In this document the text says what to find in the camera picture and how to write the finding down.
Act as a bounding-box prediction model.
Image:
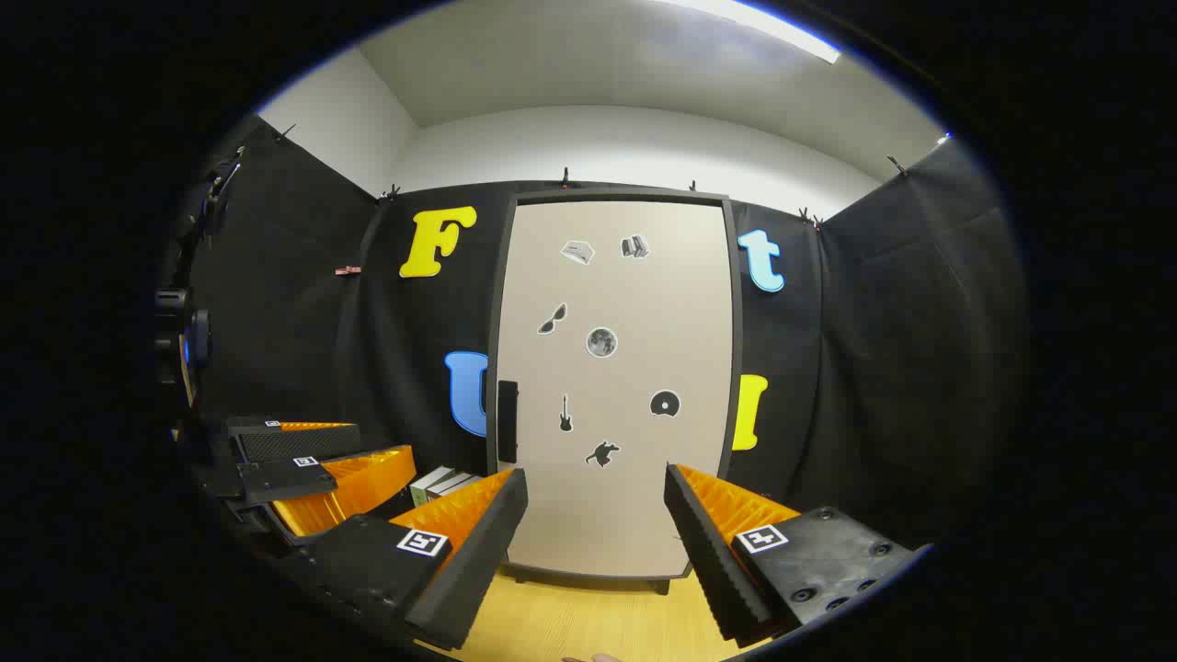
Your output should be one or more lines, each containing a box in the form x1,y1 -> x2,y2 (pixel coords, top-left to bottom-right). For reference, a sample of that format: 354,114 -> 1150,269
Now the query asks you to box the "black backdrop cloth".
179,115 -> 1026,553

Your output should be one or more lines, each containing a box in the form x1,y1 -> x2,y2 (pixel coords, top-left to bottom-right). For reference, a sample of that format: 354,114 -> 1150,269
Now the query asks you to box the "dark grey cabinet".
485,188 -> 745,595

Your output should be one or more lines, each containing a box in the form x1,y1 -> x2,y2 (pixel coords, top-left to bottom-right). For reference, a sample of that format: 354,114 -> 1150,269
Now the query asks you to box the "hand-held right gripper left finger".
294,467 -> 531,651

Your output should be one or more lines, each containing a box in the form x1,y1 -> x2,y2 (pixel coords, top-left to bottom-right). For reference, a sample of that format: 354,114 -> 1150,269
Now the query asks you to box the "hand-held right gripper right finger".
662,462 -> 931,646

